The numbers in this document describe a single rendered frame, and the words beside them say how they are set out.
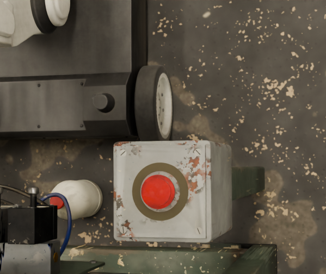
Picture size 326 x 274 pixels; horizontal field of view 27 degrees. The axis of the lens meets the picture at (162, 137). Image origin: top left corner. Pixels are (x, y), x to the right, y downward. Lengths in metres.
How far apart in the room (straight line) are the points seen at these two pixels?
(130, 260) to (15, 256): 0.57
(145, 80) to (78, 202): 0.34
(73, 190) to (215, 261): 0.39
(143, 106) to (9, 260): 0.61
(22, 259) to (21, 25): 0.59
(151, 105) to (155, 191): 0.79
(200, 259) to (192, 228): 0.78
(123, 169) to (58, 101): 0.85
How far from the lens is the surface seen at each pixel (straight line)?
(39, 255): 1.07
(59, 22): 1.58
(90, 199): 1.72
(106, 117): 1.59
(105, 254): 1.63
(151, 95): 1.57
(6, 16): 1.32
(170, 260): 1.59
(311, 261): 1.72
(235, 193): 1.21
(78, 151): 1.83
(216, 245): 1.73
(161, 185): 0.79
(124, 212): 0.82
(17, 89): 1.70
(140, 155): 0.81
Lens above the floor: 1.71
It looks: 76 degrees down
